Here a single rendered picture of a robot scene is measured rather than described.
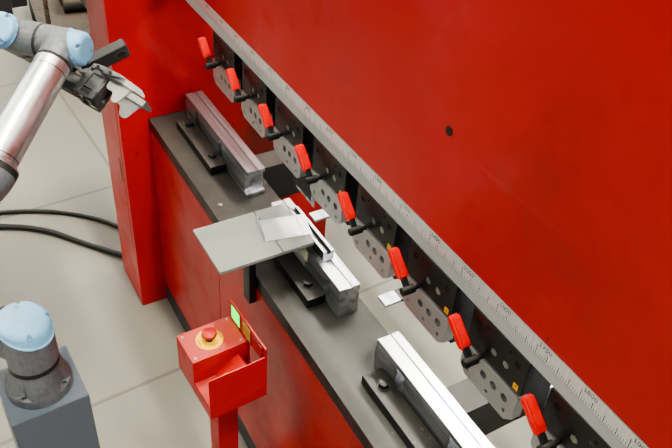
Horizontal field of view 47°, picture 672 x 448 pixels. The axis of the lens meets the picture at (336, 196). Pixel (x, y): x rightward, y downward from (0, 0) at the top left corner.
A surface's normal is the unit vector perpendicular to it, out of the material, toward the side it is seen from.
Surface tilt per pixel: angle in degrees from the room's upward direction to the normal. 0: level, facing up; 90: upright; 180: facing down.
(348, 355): 0
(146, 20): 90
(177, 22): 90
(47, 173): 0
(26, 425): 90
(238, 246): 0
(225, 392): 90
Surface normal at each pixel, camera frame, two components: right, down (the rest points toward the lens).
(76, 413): 0.54, 0.54
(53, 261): 0.07, -0.79
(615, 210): -0.87, 0.26
